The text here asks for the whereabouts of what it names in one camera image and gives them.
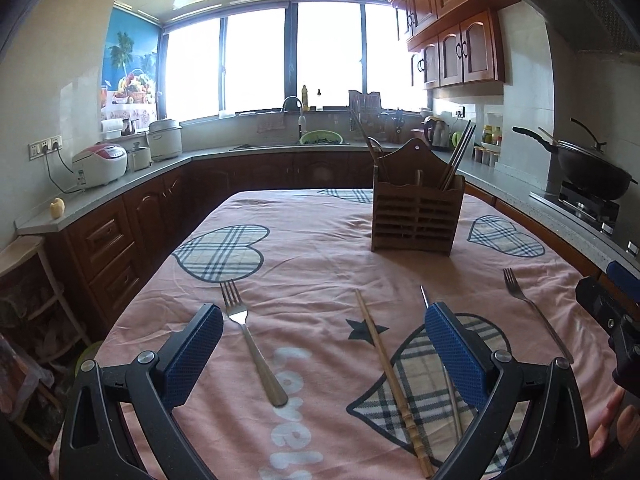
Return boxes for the wooden cabinets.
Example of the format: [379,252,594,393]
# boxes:
[387,0,526,91]
[57,152,501,333]

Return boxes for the light bamboo chopstick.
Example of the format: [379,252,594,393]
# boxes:
[354,288,435,479]

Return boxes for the steel fork wooden handle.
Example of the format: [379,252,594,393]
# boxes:
[219,279,290,408]

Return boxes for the pink heart-print tablecloth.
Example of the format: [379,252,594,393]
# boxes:
[47,188,627,480]

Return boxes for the steel fork metal handle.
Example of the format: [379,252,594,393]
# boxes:
[502,267,575,365]

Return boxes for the kitchen window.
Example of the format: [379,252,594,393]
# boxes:
[159,0,431,127]

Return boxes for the dark wooden chopstick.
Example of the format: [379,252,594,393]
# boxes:
[441,120,474,191]
[439,121,471,191]
[445,120,477,192]
[350,117,379,166]

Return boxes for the red and white rice cooker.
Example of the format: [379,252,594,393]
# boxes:
[72,143,129,191]

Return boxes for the wooden utensil holder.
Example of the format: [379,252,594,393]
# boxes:
[370,137,466,257]

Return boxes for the thin metal chopstick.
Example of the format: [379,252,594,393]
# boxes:
[419,284,464,442]

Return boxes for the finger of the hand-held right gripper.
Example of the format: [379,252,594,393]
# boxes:
[606,261,640,304]
[575,276,640,334]

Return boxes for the black wok with lid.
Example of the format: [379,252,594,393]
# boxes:
[512,118,639,201]

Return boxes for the steel range hood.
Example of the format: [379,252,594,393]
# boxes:
[501,0,640,54]

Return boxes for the grey kitchen countertop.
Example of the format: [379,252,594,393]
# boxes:
[15,141,640,281]

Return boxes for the tall white rice cooker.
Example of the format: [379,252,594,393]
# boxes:
[147,118,184,163]

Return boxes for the gas stove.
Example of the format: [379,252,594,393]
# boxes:
[529,180,640,257]

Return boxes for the wall power socket strip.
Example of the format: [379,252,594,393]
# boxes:
[28,134,64,162]

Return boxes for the light wooden shelf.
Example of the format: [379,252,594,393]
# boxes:
[0,234,97,453]

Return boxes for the small white pot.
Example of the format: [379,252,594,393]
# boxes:
[127,142,153,172]

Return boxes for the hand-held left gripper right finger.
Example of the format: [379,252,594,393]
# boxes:
[424,301,592,480]

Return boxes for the green colander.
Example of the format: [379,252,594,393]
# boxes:
[298,129,345,146]

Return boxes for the black power cable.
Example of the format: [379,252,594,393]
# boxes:
[44,147,84,196]

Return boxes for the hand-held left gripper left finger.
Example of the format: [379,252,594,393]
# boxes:
[59,302,225,480]

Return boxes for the white spice container set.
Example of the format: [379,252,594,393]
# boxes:
[472,144,501,169]

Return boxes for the kitchen sink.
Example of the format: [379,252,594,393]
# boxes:
[229,142,352,153]

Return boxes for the dish drying rack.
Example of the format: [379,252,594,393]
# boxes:
[348,89,396,144]

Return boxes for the wooden lower cabinets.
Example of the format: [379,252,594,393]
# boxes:
[57,152,501,333]

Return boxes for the chrome sink faucet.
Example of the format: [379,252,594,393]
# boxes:
[281,95,307,142]

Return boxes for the tropical fruit window poster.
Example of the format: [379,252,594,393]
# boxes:
[102,7,161,122]

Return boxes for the person's right hand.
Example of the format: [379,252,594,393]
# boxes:
[590,389,640,459]

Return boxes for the wooden upper cabinets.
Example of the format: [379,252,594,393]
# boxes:
[387,0,526,91]

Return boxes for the electric kettle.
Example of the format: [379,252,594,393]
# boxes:
[423,115,449,151]

